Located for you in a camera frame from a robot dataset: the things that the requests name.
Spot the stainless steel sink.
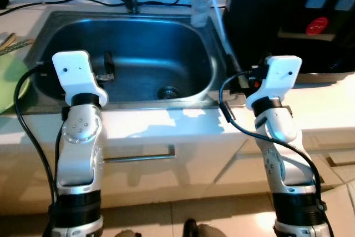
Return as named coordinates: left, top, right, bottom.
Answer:
left=25, top=8, right=234, bottom=114

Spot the black countertop appliance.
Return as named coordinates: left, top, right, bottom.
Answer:
left=222, top=0, right=355, bottom=75

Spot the round sink drain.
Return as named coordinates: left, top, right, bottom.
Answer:
left=158, top=85, right=180, bottom=100

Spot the clear glass cup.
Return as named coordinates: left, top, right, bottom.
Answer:
left=190, top=0, right=212, bottom=30

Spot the light green plate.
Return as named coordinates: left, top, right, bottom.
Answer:
left=0, top=54, right=29, bottom=115

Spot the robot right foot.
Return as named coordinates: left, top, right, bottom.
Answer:
left=183, top=219, right=227, bottom=237

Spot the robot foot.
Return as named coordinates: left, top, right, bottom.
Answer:
left=105, top=229, right=146, bottom=237
left=183, top=219, right=227, bottom=237

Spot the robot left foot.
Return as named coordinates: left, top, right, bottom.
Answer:
left=105, top=229, right=146, bottom=237

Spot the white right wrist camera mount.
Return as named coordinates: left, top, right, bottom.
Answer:
left=246, top=56, right=303, bottom=111

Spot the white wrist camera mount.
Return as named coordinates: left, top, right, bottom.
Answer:
left=52, top=51, right=109, bottom=107
left=246, top=56, right=303, bottom=111

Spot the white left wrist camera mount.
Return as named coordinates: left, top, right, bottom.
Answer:
left=52, top=51, right=109, bottom=107

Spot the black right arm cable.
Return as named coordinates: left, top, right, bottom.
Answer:
left=218, top=70, right=335, bottom=237

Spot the white hose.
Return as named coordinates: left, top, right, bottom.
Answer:
left=197, top=0, right=240, bottom=74

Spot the metal drawer handle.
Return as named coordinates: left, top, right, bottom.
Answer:
left=326, top=151, right=355, bottom=168
left=103, top=145, right=176, bottom=164

